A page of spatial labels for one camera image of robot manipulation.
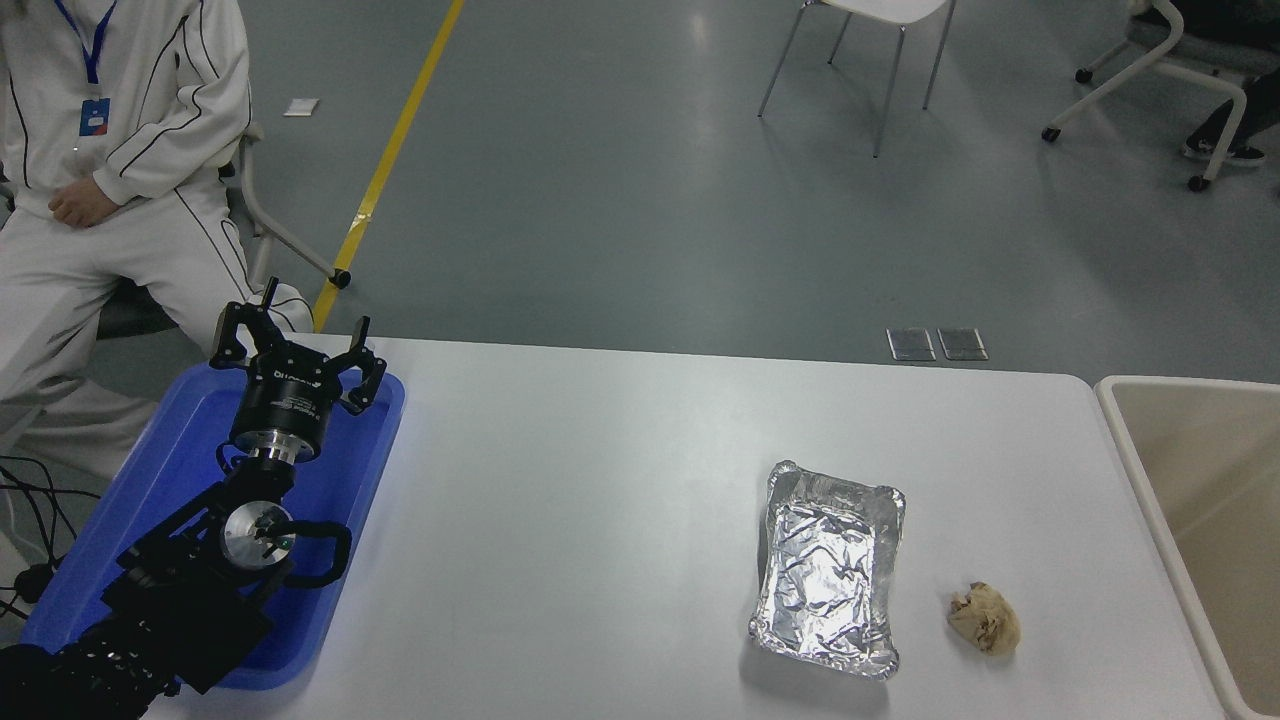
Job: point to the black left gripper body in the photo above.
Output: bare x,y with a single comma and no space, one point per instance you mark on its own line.
285,405

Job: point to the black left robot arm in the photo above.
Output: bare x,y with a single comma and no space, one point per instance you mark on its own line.
190,610

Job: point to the person's left hand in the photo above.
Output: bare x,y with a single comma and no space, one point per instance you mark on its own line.
85,205

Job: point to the blue plastic tray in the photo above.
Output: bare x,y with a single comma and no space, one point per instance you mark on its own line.
180,460

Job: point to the grey office chair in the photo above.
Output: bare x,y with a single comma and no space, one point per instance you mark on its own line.
250,190

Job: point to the person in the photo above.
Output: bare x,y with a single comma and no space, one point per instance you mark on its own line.
100,270
1240,110

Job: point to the blue id badge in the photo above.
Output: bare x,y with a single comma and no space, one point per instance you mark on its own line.
94,117

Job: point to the silver foil tray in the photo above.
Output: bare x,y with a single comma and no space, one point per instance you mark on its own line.
825,570

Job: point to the metal floor plate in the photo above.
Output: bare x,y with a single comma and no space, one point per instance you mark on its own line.
910,344
962,343

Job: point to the white chair with metal legs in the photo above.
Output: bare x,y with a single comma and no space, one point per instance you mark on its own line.
890,8

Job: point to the crumpled tan paper ball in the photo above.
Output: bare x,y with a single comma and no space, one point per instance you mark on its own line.
988,620

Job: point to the large pale bin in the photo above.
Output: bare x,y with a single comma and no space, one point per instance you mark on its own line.
1210,500

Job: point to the white rolling chair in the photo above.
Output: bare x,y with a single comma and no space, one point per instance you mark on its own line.
1185,72

